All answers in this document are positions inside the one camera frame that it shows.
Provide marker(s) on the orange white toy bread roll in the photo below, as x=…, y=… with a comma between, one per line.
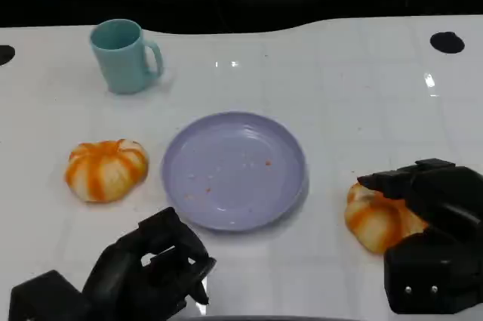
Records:
x=377, y=223
x=105, y=171

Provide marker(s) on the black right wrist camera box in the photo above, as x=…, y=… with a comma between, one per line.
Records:
x=434, y=268

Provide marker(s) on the lilac plate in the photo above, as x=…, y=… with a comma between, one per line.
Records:
x=234, y=173

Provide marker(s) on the pale green mug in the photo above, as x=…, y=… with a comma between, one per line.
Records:
x=120, y=64

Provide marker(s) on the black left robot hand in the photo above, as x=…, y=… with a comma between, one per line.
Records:
x=120, y=268

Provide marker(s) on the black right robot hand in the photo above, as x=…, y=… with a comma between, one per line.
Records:
x=441, y=189

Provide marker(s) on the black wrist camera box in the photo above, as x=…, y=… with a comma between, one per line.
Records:
x=45, y=298
x=434, y=268

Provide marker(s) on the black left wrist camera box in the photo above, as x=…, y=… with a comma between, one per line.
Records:
x=45, y=298

